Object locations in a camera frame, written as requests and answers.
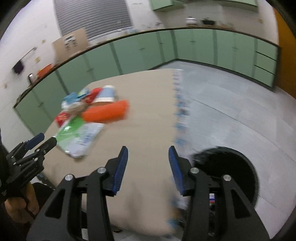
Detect steel kettle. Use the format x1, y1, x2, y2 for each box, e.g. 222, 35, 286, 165
28, 73, 35, 85

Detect wall towel rail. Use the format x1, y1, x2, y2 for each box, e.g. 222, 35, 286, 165
20, 47, 37, 61

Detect orange basket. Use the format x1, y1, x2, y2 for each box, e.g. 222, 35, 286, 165
37, 63, 53, 79

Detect white bag green text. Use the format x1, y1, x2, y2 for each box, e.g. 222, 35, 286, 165
57, 123, 104, 158

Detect red gold packet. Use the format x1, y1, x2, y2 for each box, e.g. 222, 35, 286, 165
55, 111, 70, 127

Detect cardboard sheet on counter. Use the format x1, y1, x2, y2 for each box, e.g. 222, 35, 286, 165
52, 28, 89, 63

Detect white ceramic pot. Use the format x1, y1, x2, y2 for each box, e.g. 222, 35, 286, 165
185, 16, 198, 27

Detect red plastic bag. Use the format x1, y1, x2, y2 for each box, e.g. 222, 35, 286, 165
84, 87, 103, 104

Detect white plastic bag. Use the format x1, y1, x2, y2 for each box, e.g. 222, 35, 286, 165
61, 101, 88, 115

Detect light blue small box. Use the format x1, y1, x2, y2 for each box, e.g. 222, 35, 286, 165
63, 88, 90, 104

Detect green lower kitchen cabinets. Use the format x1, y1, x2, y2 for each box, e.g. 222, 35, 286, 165
13, 28, 281, 135

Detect black trash bin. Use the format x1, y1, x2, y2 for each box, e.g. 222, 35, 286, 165
192, 146, 259, 206

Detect green white sachet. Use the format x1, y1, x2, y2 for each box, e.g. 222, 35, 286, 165
55, 116, 86, 145

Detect orange foam net sleeve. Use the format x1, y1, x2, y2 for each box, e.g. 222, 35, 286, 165
81, 100, 130, 123

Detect green upper cabinets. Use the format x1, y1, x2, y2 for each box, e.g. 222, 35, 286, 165
149, 0, 258, 12

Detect black cloth on rail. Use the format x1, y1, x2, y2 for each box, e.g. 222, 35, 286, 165
12, 60, 24, 75

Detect window roller blind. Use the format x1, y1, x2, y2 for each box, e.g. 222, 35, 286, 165
54, 0, 132, 38

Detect black wok pan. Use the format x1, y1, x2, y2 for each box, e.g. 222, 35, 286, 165
202, 18, 216, 26

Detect person hand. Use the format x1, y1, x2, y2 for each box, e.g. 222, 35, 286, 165
4, 183, 39, 224

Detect blue white paper cup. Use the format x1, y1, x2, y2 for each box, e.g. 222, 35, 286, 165
91, 85, 116, 106

